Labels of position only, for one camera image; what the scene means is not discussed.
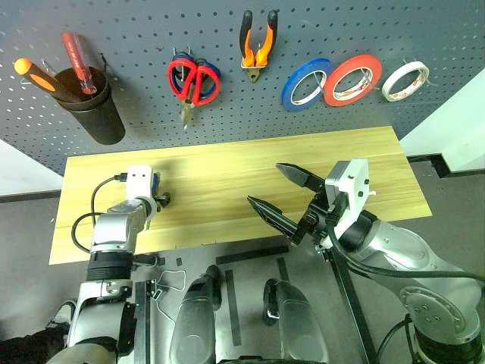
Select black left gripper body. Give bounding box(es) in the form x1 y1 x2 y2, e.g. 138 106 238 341
153 192 171 212

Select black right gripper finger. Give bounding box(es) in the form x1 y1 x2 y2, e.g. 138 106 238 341
275 162 327 193
246 196 305 244

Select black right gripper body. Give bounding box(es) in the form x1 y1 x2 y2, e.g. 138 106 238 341
291 189 335 252

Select red handle scissors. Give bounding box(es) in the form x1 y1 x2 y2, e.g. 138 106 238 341
167 60 222 115

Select orange black pliers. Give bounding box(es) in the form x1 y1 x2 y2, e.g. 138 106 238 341
238 10 280 83

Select blue tape roll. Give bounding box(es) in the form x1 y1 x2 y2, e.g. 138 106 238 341
280 57 336 112

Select grey perforated pegboard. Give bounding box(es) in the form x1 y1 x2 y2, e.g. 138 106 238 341
0 0 485 177

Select red tape roll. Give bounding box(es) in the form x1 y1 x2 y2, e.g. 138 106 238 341
322 54 383 108

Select white tape roll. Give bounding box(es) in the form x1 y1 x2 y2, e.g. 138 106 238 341
381 61 430 104

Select slanted black metal bar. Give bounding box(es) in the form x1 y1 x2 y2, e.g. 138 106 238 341
324 248 377 364

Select black cup holder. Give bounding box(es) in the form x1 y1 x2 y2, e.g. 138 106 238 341
55 67 127 146

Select silver right robot leg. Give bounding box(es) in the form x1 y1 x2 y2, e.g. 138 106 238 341
262 278 330 364

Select silver robot leg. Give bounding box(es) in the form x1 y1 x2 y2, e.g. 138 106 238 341
169 264 224 364
262 278 330 364

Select silver left robot leg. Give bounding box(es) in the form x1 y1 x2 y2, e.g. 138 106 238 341
169 264 224 364

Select silver scissors hook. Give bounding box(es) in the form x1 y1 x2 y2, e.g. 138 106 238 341
172 45 192 83

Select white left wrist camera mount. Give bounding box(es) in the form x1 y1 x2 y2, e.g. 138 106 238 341
125 165 158 221

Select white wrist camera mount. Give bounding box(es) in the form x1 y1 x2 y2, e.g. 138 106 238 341
324 158 377 238
125 165 158 221

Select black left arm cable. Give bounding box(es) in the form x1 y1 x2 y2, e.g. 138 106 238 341
70 172 128 254

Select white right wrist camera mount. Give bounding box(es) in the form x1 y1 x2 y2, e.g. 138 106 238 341
324 158 377 238

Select blue handle scissors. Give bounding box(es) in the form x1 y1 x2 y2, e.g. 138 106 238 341
169 54 221 132

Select thin wire with clip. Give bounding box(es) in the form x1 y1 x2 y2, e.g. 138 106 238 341
151 268 187 327

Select silver wire pliers hook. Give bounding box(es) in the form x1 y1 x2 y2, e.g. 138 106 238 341
242 41 267 71

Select red transparent handle screwdriver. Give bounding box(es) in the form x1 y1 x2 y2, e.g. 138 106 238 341
61 32 99 96

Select orange black handle screwdriver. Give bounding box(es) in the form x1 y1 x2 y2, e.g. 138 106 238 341
14 58 83 104

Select orange handled screwdriver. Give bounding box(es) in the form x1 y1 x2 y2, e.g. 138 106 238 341
20 58 54 83

